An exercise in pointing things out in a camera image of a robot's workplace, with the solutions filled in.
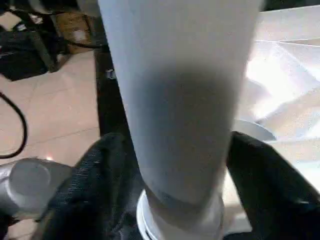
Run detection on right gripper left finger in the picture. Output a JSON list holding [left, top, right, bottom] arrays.
[[32, 132, 146, 240]]

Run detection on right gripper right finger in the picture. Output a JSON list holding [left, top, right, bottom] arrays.
[[222, 131, 320, 240]]

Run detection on white plastic table top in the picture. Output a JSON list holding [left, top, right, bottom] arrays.
[[222, 5, 320, 236]]

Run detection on white plastic table leg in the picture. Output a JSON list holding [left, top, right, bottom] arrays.
[[97, 0, 263, 240]]

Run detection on dark grey robot body part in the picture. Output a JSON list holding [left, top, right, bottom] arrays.
[[0, 157, 73, 221]]

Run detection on brown cardboard box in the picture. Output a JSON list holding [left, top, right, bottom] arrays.
[[52, 11, 96, 48]]

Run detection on black floor cable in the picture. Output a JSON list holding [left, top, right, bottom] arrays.
[[0, 92, 28, 161]]

